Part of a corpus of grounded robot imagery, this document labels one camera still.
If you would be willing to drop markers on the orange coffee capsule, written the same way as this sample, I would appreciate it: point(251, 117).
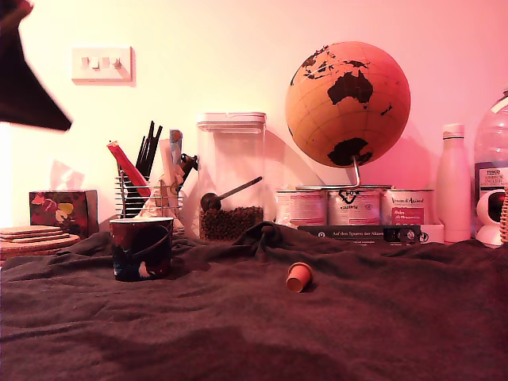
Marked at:
point(297, 278)

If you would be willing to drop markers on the coffee beans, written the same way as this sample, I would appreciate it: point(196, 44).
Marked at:
point(230, 224)

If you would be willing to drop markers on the dark coffee scoop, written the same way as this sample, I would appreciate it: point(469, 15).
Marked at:
point(210, 201)

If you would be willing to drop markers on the patterned paper coffee cup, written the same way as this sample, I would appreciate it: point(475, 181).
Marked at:
point(139, 250)

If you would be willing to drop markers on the clear jar with white lid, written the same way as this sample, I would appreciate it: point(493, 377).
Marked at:
point(230, 158)

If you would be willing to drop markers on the tin can with text label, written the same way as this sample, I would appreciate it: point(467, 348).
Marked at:
point(301, 206)

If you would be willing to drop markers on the dark brown tool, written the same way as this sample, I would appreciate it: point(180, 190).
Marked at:
point(190, 162)

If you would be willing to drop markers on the white paper packet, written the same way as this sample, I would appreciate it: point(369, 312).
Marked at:
point(167, 166)

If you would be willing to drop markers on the blue patterned utensil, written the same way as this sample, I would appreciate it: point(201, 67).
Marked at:
point(175, 147)

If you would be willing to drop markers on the tin can with triangle logo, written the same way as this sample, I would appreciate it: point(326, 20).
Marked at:
point(353, 208)

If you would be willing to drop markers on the long black capsule box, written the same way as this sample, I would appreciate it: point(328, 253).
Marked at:
point(349, 234)

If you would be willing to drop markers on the crumpled paper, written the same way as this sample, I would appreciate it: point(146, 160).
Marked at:
point(150, 206)

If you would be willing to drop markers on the metal globe stand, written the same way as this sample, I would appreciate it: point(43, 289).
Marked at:
point(358, 174)

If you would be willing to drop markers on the cork globe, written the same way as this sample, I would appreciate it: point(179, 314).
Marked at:
point(349, 119)

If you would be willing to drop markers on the red utensil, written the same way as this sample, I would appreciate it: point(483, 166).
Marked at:
point(129, 168)

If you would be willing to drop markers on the dark cloth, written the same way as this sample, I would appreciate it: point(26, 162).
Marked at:
point(254, 337)

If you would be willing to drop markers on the tin can with script label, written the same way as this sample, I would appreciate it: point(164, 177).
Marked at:
point(409, 206)

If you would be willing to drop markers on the small white box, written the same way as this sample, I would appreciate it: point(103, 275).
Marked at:
point(434, 234)

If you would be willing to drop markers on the white tissue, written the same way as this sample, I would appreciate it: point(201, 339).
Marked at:
point(66, 176)

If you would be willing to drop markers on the floral tissue box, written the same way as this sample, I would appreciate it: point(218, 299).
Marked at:
point(60, 210)

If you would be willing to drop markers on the white metal bottle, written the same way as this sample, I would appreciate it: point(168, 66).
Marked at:
point(452, 190)

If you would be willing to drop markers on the square cork coaster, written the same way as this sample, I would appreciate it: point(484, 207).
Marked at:
point(28, 229)
point(31, 237)

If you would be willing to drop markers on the round cork trivet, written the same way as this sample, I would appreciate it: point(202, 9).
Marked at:
point(24, 249)

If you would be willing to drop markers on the large clear water bottle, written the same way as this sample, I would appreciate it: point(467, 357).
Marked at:
point(492, 143)

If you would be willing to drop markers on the white light switch plate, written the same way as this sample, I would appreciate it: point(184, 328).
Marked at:
point(101, 63)

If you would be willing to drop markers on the small white round camera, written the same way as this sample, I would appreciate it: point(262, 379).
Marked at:
point(482, 234)

